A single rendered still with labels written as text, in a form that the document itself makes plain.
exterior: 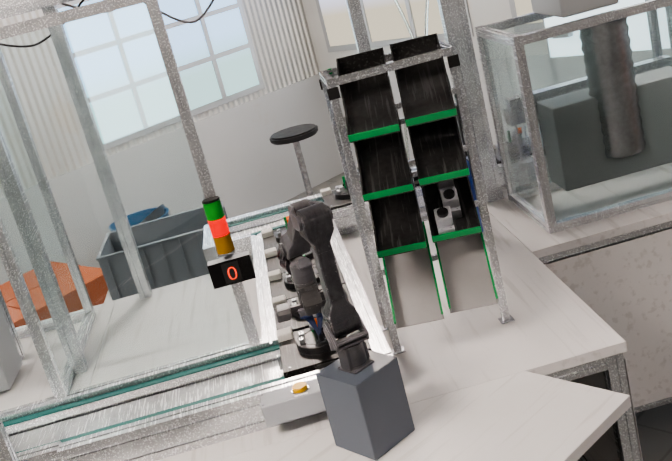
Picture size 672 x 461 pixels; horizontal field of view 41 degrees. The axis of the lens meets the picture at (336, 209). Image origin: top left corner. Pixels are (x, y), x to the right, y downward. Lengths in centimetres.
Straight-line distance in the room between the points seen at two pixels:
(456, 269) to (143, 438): 94
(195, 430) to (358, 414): 50
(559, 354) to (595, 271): 81
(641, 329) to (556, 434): 128
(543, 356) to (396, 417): 47
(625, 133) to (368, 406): 151
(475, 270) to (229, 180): 484
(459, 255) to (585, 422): 62
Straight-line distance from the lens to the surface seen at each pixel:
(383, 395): 210
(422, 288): 244
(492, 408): 223
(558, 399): 222
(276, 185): 744
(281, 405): 228
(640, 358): 337
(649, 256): 323
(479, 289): 244
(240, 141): 721
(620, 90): 314
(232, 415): 237
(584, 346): 243
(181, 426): 239
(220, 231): 246
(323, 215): 198
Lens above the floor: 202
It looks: 17 degrees down
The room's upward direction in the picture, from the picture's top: 15 degrees counter-clockwise
